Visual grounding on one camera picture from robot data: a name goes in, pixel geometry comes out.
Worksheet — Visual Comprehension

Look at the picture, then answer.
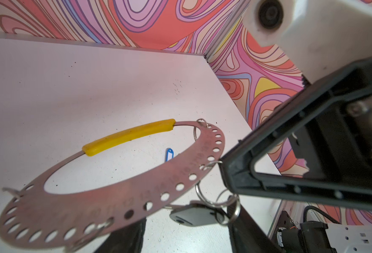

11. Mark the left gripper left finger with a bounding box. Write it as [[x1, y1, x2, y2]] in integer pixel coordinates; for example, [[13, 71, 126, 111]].
[[95, 218, 146, 253]]

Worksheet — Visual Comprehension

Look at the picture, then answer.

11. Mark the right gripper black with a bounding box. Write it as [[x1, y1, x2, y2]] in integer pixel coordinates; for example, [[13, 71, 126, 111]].
[[220, 58, 372, 211]]

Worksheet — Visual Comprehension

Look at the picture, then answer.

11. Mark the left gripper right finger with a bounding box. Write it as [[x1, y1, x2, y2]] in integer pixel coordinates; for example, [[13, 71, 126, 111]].
[[228, 206, 282, 253]]

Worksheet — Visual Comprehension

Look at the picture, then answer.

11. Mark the key with black tag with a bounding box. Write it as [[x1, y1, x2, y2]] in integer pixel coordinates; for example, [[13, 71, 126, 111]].
[[164, 194, 241, 227]]

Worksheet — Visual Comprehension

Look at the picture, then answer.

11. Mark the metal keyring disc yellow handle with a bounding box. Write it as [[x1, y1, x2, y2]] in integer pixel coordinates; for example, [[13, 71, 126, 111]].
[[0, 119, 225, 252]]

